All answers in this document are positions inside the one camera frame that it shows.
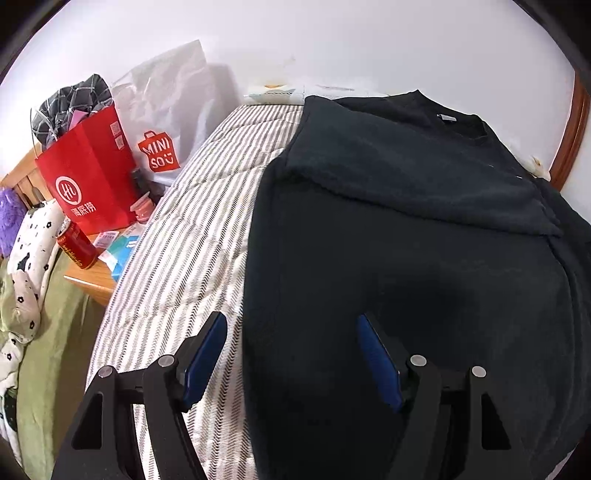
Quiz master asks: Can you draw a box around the wooden nightstand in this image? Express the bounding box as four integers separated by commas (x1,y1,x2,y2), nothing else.
63,247,116,307

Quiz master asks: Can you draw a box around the white patterned pillow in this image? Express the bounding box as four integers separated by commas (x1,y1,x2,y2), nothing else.
242,83,387,106

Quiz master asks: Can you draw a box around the purple fluffy cushion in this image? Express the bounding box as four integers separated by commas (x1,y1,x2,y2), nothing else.
0,187,27,258

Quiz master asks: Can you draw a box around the pink small jar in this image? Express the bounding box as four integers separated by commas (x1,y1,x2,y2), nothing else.
129,192,155,224

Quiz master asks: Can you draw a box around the black sweatshirt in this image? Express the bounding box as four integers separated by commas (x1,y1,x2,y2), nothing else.
242,91,590,479

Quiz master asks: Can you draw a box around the green bed sheet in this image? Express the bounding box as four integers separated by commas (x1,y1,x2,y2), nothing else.
1,254,105,479

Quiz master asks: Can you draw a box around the brown wooden door frame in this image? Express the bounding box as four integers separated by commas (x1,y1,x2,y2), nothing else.
550,72,590,191

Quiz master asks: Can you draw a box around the black white checkered cloth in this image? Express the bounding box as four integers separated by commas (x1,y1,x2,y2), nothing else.
30,74,113,151

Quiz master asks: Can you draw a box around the white Miniso plastic bag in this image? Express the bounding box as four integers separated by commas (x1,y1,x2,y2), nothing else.
110,40,239,187

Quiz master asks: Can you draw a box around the red paper shopping bag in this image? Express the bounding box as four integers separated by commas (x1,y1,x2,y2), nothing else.
36,106,139,234

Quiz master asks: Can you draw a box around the red drink can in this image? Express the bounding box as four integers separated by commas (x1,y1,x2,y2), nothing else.
56,218,98,270

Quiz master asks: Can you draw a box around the blue tissue pack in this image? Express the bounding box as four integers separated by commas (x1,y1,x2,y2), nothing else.
98,235,139,282

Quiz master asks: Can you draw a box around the wooden headboard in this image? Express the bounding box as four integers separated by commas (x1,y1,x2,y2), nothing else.
1,143,53,208

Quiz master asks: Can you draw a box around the striped quilted mattress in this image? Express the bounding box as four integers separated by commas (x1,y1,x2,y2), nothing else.
89,105,303,479

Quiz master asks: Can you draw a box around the pink white small packet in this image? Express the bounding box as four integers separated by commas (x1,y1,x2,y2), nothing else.
93,231,119,250

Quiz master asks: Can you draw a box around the white black spotted pillow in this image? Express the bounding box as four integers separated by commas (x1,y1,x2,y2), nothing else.
1,200,65,446

